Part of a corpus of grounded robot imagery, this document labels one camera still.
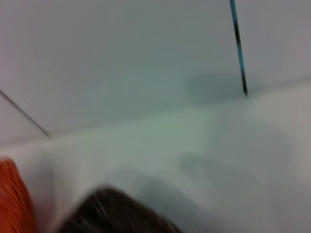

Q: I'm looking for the orange woven plastic basket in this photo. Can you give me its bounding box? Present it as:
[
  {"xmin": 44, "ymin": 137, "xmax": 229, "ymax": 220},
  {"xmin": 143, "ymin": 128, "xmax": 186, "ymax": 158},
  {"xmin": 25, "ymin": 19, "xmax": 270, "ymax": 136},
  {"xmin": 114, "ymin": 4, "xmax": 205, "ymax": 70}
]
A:
[{"xmin": 0, "ymin": 156, "xmax": 37, "ymax": 233}]

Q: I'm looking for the dark brown woven plastic basket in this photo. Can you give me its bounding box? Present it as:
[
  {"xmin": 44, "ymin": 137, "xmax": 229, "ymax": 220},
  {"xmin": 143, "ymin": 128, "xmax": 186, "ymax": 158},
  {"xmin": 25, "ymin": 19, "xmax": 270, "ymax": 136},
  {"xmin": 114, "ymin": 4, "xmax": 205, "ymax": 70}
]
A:
[{"xmin": 56, "ymin": 185, "xmax": 183, "ymax": 233}]

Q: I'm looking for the teal wall seam strip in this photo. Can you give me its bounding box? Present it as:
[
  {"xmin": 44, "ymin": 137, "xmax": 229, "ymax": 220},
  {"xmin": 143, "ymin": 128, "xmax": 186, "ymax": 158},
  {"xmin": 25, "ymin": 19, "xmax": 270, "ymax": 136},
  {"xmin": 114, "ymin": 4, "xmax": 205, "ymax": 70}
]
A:
[{"xmin": 229, "ymin": 0, "xmax": 249, "ymax": 97}]

